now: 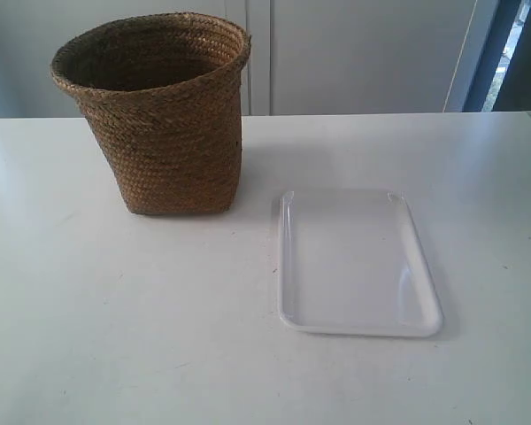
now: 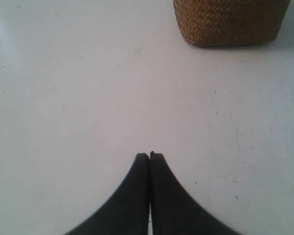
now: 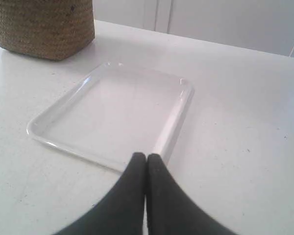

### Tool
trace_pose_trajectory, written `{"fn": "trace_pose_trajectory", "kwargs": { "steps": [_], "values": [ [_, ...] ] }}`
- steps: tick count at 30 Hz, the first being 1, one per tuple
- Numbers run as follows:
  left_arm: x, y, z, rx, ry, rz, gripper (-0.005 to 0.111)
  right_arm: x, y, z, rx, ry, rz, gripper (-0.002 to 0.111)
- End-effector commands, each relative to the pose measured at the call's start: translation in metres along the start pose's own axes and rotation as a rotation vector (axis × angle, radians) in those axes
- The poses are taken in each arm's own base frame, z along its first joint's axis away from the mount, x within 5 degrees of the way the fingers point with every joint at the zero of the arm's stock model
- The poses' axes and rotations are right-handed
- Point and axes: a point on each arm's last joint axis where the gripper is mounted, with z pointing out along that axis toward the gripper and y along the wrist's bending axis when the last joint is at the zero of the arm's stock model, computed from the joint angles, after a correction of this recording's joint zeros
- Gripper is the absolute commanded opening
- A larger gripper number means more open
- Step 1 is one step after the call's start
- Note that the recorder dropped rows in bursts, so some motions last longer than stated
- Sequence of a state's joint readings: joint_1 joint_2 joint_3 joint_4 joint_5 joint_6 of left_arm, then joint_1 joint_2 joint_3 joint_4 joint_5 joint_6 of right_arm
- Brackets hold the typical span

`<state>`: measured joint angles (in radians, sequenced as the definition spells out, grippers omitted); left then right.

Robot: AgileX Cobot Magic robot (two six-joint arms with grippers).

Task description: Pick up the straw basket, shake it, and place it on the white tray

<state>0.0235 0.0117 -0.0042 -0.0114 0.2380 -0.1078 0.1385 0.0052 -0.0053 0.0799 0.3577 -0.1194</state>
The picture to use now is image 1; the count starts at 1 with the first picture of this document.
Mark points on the brown woven wicker basket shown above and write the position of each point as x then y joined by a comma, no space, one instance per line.
161,94

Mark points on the white rectangular plastic tray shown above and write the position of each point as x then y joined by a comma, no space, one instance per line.
351,264

